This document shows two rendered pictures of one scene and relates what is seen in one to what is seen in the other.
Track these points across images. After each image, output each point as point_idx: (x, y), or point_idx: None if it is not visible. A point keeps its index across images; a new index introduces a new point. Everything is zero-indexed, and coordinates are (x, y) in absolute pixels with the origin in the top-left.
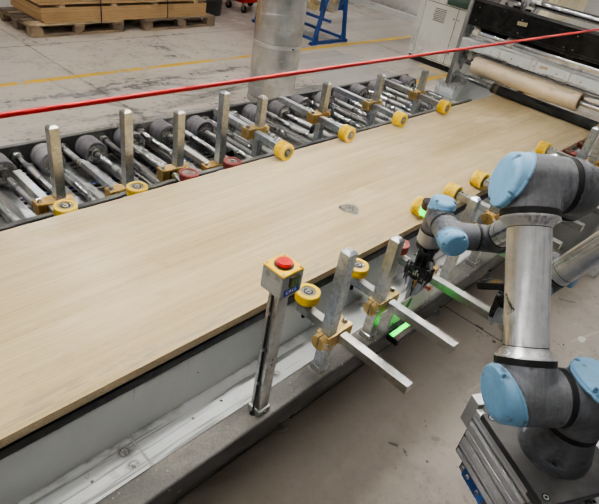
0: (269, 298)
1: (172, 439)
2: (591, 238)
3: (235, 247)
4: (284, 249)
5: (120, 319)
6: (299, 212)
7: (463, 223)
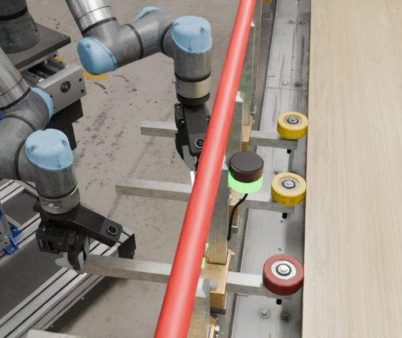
0: None
1: (284, 101)
2: None
3: None
4: (377, 153)
5: (365, 35)
6: None
7: (150, 19)
